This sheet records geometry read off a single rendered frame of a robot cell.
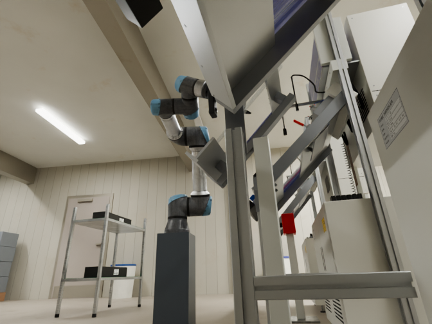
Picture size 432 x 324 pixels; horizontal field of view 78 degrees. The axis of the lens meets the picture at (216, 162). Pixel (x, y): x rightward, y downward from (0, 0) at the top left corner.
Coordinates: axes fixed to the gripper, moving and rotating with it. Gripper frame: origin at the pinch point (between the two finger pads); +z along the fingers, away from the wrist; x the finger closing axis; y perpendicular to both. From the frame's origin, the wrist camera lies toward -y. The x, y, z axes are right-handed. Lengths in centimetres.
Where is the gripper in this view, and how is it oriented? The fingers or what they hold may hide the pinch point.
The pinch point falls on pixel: (247, 105)
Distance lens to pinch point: 108.5
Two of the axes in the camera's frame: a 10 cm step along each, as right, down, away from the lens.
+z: 8.5, 3.2, -4.2
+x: 3.0, 3.6, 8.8
